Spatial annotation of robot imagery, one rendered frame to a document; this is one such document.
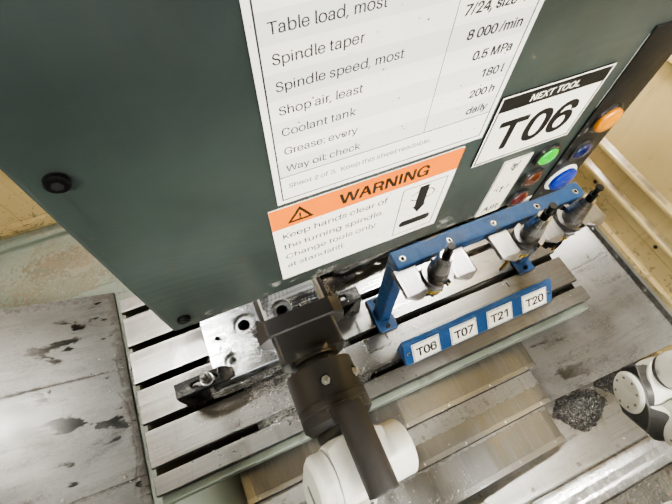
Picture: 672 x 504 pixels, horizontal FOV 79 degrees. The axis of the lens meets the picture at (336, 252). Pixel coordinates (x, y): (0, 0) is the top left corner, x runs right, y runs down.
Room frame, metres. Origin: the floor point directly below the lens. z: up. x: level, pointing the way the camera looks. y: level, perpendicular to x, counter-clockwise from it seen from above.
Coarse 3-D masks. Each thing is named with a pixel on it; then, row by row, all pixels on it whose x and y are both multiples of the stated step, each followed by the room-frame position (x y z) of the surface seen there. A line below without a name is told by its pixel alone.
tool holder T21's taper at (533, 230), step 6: (534, 216) 0.46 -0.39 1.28; (540, 216) 0.45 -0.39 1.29; (528, 222) 0.46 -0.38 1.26; (534, 222) 0.44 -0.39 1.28; (540, 222) 0.44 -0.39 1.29; (546, 222) 0.44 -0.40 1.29; (522, 228) 0.45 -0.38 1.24; (528, 228) 0.44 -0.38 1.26; (534, 228) 0.44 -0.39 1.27; (540, 228) 0.43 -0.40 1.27; (522, 234) 0.44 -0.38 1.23; (528, 234) 0.44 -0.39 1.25; (534, 234) 0.43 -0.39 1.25; (540, 234) 0.43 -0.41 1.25; (528, 240) 0.43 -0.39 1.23; (534, 240) 0.43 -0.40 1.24
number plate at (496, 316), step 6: (504, 306) 0.40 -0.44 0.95; (510, 306) 0.40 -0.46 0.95; (486, 312) 0.38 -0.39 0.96; (492, 312) 0.38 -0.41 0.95; (498, 312) 0.38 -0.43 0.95; (504, 312) 0.39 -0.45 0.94; (510, 312) 0.39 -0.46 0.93; (492, 318) 0.37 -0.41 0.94; (498, 318) 0.37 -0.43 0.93; (504, 318) 0.37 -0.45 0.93; (510, 318) 0.38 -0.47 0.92; (492, 324) 0.36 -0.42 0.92; (498, 324) 0.36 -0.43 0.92
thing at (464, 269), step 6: (456, 252) 0.41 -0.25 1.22; (462, 252) 0.41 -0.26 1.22; (456, 258) 0.39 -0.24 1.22; (462, 258) 0.39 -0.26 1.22; (468, 258) 0.39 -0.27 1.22; (456, 264) 0.38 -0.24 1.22; (462, 264) 0.38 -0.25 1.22; (468, 264) 0.38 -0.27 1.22; (456, 270) 0.36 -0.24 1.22; (462, 270) 0.36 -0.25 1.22; (468, 270) 0.37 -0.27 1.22; (474, 270) 0.37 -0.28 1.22; (456, 276) 0.35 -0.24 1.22; (462, 276) 0.35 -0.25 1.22; (468, 276) 0.35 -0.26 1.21
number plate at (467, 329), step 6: (474, 318) 0.36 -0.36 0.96; (462, 324) 0.34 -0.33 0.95; (468, 324) 0.35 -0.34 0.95; (474, 324) 0.35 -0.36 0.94; (450, 330) 0.33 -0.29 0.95; (456, 330) 0.33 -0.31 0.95; (462, 330) 0.33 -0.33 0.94; (468, 330) 0.34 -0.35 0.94; (474, 330) 0.34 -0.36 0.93; (450, 336) 0.32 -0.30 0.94; (456, 336) 0.32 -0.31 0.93; (462, 336) 0.32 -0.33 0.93; (468, 336) 0.32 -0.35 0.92; (456, 342) 0.31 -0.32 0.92
